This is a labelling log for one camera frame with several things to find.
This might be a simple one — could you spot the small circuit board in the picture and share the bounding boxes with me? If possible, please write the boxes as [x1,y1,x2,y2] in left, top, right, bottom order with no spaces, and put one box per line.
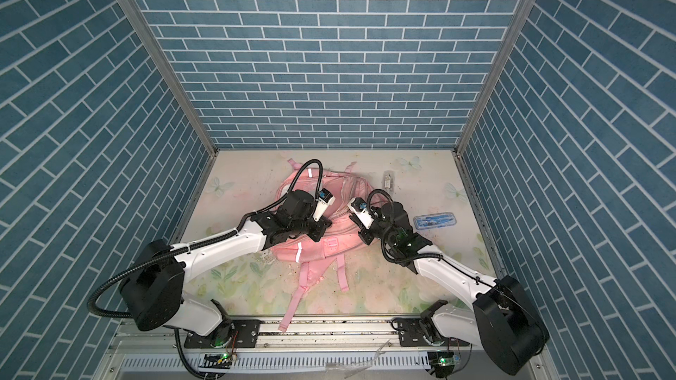
[427,351,457,379]
[199,353,237,372]

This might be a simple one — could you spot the left black corrugated cable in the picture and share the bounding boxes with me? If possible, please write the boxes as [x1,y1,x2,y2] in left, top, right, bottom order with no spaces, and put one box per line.
[86,157,324,380]

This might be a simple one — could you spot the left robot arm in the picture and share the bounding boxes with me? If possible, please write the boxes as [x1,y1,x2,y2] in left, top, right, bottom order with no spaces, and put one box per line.
[120,209,332,337]

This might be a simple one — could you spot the aluminium front rail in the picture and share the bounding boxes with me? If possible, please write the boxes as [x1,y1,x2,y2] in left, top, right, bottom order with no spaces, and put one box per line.
[94,315,558,380]

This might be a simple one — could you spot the right small circuit board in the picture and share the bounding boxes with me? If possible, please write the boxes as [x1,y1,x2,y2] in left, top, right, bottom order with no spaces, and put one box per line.
[427,351,457,379]

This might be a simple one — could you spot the right corner aluminium post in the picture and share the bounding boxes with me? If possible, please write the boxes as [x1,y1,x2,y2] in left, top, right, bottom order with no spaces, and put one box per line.
[454,0,536,158]

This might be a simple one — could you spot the left corner aluminium post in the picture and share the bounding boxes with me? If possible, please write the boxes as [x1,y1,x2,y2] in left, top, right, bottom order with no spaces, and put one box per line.
[116,0,218,157]

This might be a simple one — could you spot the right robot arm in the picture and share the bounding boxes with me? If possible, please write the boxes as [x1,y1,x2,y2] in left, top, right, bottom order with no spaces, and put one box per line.
[349,198,550,376]

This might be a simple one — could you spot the pink student backpack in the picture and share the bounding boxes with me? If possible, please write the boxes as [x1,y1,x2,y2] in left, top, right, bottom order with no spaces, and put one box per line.
[271,157,394,334]

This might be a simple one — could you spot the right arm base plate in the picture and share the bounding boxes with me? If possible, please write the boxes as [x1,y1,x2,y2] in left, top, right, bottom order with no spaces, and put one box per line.
[390,318,469,348]

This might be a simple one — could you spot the clear plastic eraser case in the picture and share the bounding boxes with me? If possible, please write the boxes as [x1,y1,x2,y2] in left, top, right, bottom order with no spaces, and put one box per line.
[382,171,395,193]

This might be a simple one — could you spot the blue geometry set case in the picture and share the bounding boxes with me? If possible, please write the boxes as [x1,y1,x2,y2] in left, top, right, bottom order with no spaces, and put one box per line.
[414,212,457,230]

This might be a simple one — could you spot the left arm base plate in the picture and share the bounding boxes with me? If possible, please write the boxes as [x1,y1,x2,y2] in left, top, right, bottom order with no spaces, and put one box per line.
[184,319,262,350]

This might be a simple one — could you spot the left small circuit board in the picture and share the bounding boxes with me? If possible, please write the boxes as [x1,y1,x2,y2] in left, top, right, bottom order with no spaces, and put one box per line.
[199,353,237,372]

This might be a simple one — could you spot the corner aluminium post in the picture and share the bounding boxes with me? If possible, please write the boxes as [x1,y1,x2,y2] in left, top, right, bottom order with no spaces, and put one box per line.
[454,0,536,158]
[116,0,218,157]

